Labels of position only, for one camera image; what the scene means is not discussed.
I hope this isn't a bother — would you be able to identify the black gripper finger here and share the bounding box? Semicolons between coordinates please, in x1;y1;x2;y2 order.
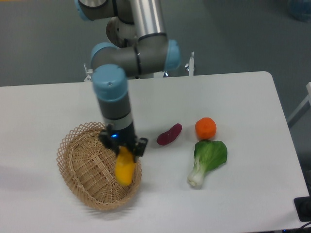
133;137;148;162
98;130;120;155

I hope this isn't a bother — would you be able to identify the purple sweet potato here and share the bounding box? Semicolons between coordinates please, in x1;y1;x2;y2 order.
156;123;182;146

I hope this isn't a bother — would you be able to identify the yellow mango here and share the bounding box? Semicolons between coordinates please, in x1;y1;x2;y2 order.
115;146;136;186

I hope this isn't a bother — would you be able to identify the black device at table edge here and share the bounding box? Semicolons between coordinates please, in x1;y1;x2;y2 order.
294;197;311;222

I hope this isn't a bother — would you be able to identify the white furniture leg at right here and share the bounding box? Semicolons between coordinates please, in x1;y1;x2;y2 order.
287;82;311;129

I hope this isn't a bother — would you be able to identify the green bok choy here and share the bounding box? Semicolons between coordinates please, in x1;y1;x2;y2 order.
187;139;228;188

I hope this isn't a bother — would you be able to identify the orange tangerine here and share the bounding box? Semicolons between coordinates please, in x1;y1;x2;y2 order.
195;117;217;140

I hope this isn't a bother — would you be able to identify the woven wicker basket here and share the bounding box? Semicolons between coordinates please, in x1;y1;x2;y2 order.
56;122;142;211

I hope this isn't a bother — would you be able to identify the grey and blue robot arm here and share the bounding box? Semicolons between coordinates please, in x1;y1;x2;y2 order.
75;0;181;162

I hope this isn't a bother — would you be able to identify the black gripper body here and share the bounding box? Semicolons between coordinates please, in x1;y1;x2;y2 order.
106;122;136;152

